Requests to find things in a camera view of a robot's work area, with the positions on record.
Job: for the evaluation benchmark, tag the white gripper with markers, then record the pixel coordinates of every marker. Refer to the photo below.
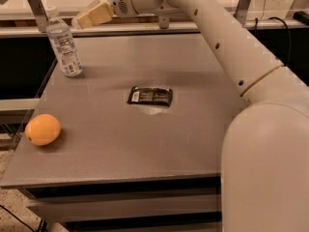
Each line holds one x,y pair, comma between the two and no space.
118,1

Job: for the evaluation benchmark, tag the clear plastic water bottle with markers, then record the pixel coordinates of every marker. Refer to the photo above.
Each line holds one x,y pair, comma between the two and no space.
62,42

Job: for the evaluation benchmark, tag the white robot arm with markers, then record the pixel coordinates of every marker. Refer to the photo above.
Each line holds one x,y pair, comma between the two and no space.
265,153

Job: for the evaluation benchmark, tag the black rxbar chocolate wrapper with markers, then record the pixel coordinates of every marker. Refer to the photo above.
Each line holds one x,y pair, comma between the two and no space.
150,96

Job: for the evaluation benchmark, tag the orange fruit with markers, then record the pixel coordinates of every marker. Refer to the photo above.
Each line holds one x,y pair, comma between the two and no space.
43,129

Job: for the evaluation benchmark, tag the grey upper drawer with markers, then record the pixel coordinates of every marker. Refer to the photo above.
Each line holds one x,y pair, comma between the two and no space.
97,208

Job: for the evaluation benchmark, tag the left metal bracket post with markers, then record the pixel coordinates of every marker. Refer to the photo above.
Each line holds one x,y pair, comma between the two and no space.
39,13

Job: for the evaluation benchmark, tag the metal bracket post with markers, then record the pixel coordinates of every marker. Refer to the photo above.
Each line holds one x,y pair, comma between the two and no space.
163,22
242,11
39,13

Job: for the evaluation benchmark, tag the middle metal bracket post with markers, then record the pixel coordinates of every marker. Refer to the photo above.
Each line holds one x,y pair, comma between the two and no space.
163,22

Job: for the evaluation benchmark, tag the right metal bracket post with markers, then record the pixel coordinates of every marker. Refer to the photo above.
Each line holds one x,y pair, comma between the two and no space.
242,11

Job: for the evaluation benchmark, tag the black cable floor left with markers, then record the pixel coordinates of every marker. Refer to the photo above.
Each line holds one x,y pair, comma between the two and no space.
42,227

